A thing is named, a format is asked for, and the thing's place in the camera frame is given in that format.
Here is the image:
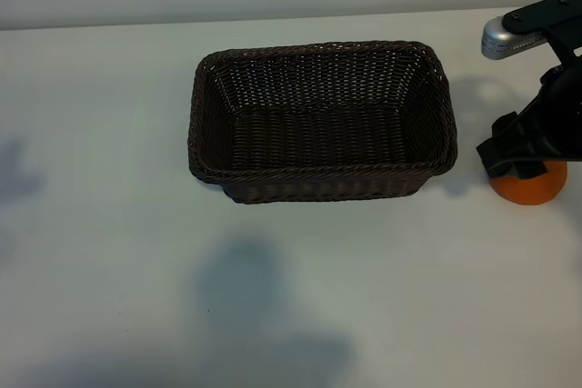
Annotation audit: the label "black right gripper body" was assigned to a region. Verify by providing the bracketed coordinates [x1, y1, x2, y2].
[476, 58, 582, 167]

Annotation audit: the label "dark brown woven wicker basket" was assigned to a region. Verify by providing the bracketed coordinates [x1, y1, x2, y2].
[186, 39, 458, 204]

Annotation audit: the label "black right camera mount bracket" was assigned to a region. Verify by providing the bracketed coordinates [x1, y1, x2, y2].
[506, 0, 582, 62]

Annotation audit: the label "orange fruit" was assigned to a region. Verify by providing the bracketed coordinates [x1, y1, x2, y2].
[487, 159, 569, 205]

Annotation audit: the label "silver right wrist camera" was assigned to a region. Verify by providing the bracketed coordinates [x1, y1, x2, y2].
[481, 15, 547, 61]

